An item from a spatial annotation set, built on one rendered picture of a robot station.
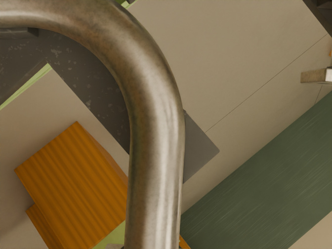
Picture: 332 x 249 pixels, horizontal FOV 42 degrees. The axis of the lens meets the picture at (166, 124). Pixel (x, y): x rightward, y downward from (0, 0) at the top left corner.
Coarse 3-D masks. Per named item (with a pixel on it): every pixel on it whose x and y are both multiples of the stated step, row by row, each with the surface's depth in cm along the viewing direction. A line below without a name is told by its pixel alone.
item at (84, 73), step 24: (0, 48) 27; (24, 48) 27; (48, 48) 27; (72, 48) 27; (0, 72) 27; (24, 72) 27; (72, 72) 27; (96, 72) 27; (0, 96) 28; (96, 96) 27; (120, 96) 27; (120, 120) 27; (192, 120) 27; (120, 144) 27; (192, 144) 27; (192, 168) 27
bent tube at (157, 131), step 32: (0, 0) 22; (32, 0) 22; (64, 0) 22; (96, 0) 22; (64, 32) 23; (96, 32) 22; (128, 32) 22; (128, 64) 22; (160, 64) 23; (128, 96) 23; (160, 96) 22; (160, 128) 22; (160, 160) 22; (128, 192) 23; (160, 192) 22; (128, 224) 23; (160, 224) 22
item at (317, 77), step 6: (330, 66) 27; (306, 72) 28; (312, 72) 27; (318, 72) 26; (324, 72) 26; (330, 72) 25; (300, 78) 29; (306, 78) 28; (312, 78) 27; (318, 78) 26; (324, 78) 26; (330, 78) 26; (318, 84) 29; (324, 84) 29; (330, 84) 28
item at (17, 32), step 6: (0, 30) 25; (6, 30) 25; (12, 30) 25; (18, 30) 25; (24, 30) 25; (30, 30) 26; (36, 30) 27; (0, 36) 26; (6, 36) 26; (12, 36) 26; (18, 36) 27; (24, 36) 27; (30, 36) 27; (36, 36) 27
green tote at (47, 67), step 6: (120, 0) 41; (126, 6) 42; (48, 66) 41; (42, 72) 41; (36, 78) 41; (24, 84) 41; (30, 84) 41; (18, 90) 41; (24, 90) 41; (12, 96) 41; (6, 102) 41; (0, 108) 41
